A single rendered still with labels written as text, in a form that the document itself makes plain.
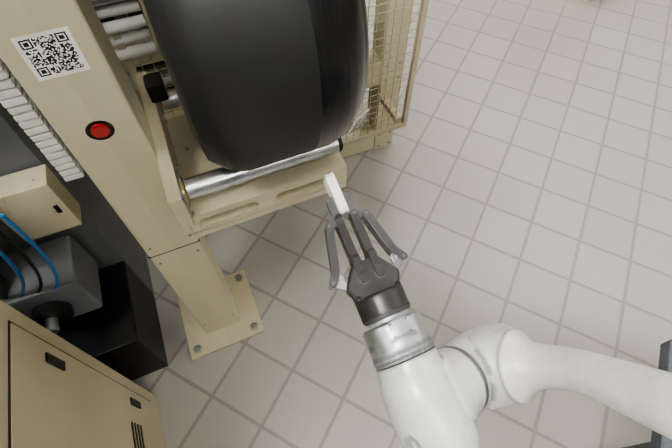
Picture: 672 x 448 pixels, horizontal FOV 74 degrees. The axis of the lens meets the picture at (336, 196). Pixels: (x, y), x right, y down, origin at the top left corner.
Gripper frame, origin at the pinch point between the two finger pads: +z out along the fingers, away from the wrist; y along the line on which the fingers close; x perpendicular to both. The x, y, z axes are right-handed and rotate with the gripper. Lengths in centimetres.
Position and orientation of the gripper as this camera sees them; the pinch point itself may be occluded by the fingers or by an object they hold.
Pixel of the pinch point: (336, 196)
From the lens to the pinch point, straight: 70.7
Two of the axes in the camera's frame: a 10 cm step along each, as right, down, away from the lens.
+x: -1.0, 3.6, 9.3
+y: -9.2, 3.2, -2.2
